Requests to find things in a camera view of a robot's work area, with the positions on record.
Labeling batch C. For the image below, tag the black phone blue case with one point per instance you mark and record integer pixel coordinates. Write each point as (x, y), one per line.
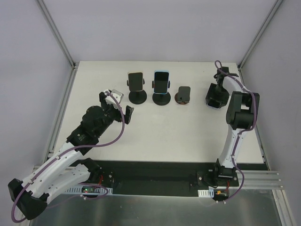
(161, 82)

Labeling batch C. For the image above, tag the right aluminium frame post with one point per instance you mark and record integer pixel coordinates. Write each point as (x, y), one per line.
(271, 14)

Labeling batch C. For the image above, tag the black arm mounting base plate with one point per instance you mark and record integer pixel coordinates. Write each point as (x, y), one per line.
(179, 179)

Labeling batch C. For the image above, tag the aluminium frame post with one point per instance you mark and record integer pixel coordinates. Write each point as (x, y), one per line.
(51, 23)
(271, 14)

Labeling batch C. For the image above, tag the black phone cream case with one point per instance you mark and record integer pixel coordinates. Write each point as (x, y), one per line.
(135, 81)

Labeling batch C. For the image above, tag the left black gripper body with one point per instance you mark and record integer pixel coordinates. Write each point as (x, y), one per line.
(116, 112)

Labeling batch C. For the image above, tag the white slotted cable duct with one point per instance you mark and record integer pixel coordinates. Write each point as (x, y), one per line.
(206, 193)
(80, 189)

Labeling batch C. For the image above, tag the right white slotted cable duct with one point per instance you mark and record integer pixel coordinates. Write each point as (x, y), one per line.
(206, 193)

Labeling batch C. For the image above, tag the black phone lavender case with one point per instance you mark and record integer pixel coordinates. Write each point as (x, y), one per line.
(214, 104)

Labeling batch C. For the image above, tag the left aluminium frame post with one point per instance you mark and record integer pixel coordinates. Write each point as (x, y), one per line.
(51, 23)

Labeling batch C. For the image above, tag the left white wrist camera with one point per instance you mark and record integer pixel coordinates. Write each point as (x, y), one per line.
(111, 95)

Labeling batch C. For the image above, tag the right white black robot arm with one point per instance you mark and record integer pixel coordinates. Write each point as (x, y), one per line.
(241, 117)

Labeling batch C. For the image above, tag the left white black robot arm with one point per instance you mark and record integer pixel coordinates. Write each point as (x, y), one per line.
(66, 168)

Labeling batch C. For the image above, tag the aluminium extrusion rail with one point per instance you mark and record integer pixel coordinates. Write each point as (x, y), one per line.
(249, 179)

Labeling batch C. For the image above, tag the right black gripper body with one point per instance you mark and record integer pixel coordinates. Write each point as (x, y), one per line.
(216, 94)

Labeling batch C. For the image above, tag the black round-base phone stand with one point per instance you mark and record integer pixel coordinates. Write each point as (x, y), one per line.
(138, 97)

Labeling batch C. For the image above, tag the left white slotted cable duct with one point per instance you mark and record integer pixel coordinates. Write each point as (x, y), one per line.
(80, 189)

